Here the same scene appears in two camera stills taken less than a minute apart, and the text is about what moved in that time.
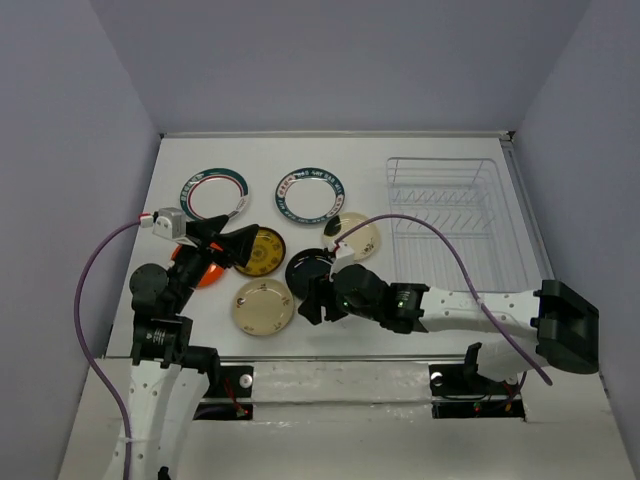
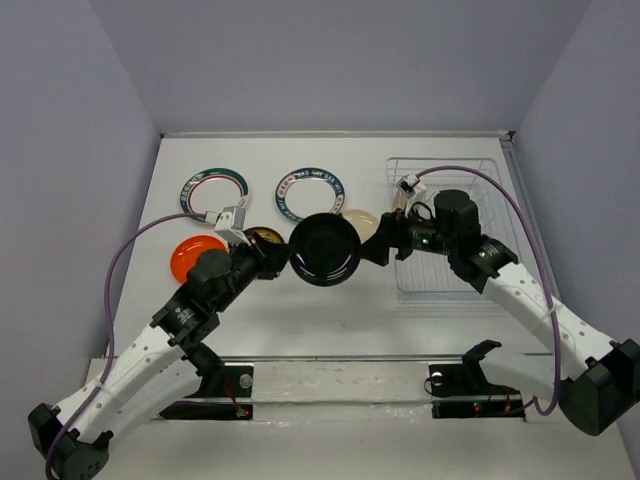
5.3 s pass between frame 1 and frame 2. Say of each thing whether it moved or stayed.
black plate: moved
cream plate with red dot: moved
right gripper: moved
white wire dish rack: stayed
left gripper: moved
